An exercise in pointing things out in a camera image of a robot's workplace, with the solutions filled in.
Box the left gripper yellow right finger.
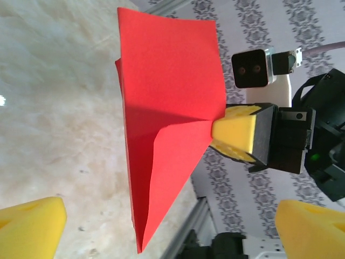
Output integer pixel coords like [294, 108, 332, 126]
[274, 199, 345, 259]

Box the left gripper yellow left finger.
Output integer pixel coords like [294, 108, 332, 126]
[0, 196, 67, 259]

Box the red cloth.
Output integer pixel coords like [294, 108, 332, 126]
[114, 7, 226, 255]

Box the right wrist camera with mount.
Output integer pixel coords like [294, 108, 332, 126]
[231, 46, 294, 109]

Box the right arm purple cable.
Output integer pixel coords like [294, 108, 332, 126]
[271, 40, 345, 77]

